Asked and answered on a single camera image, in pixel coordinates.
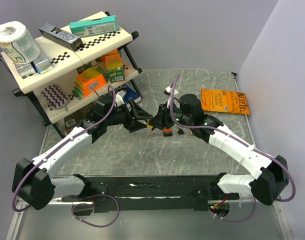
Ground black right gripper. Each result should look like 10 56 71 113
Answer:
148 100 193 130

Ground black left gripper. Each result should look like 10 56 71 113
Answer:
105 97 153 133

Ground orange padlock with keys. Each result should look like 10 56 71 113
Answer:
163 128 173 137

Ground black head keys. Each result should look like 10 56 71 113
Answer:
174 127 185 135

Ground yellow padlock with keys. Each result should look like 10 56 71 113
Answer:
146 121 156 137

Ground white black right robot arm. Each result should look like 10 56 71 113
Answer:
148 94 289 206

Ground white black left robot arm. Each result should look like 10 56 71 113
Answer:
12 95 152 212

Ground blue Doritos chip bag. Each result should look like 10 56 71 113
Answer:
116 84 142 104

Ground upright orange green box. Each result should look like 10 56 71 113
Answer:
105 53 125 83

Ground orange green sponge pack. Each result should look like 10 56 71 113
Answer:
74 65 107 98

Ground brown cardboard box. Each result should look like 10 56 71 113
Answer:
63 102 95 134

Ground orange Kettle chip bag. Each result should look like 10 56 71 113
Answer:
201 88 250 115

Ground cream three-tier shelf rack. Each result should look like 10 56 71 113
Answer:
0 10 143 127

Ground dark grey long box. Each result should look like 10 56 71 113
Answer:
38 22 83 52

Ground teal toothpaste box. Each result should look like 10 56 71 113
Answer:
69 15 119 38

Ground silver blue small box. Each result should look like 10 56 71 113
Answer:
32 55 54 75

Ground toilet paper roll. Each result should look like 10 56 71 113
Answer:
0 21 41 65

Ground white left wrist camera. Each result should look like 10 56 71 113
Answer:
115 90 127 107

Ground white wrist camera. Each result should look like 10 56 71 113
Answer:
164 86 179 99
115 90 127 107

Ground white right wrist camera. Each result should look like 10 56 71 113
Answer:
164 86 179 99

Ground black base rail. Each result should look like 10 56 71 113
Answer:
61 175 240 213

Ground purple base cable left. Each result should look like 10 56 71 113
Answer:
71 194 121 228

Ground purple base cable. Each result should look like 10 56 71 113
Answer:
209 199 257 224
71 194 121 228

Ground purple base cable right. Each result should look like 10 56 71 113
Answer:
209 199 257 224

